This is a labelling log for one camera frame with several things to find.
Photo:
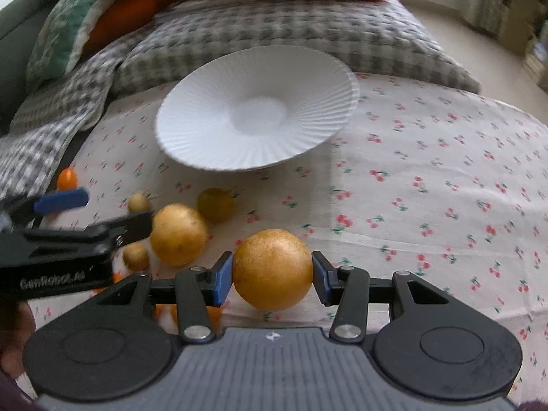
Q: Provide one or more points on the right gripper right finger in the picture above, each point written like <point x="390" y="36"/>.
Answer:
<point x="347" y="288"/>

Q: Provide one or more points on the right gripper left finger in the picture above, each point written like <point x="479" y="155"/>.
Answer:
<point x="197" y="289"/>

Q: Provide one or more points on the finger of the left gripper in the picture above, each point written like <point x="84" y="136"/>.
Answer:
<point x="22" y="209"/>
<point x="39" y="263"/>

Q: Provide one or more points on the orange tangerine with stem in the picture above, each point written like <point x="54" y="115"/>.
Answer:
<point x="166" y="316"/>

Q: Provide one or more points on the small brown longan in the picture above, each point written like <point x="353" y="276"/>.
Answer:
<point x="136" y="257"/>

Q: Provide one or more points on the large yellow round fruit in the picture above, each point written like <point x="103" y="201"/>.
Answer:
<point x="272" y="270"/>

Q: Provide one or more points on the green-yellow small fruit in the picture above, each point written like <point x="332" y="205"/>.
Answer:
<point x="216" y="204"/>

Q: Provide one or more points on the small brown longan fruit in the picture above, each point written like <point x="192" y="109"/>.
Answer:
<point x="138" y="202"/>

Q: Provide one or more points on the person's left hand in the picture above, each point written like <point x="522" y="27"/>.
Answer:
<point x="17" y="325"/>

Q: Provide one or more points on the small orange kumquat far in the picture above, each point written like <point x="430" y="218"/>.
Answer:
<point x="67" y="180"/>

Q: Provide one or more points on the cherry print cloth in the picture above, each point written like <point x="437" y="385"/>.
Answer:
<point x="442" y="183"/>

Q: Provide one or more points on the green white patterned pillow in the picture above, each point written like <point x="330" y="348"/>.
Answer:
<point x="59" y="44"/>

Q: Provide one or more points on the white ribbed plate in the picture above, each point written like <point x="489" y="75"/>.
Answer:
<point x="255" y="108"/>

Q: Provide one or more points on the dark green sofa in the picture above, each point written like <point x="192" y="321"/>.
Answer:
<point x="21" y="22"/>

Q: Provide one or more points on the orange red cushion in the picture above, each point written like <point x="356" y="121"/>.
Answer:
<point x="121" y="18"/>

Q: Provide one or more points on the grey checkered quilt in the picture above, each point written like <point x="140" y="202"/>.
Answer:
<point x="373" y="37"/>

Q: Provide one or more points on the wooden shelf unit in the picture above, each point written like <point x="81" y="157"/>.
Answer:
<point x="523" y="31"/>

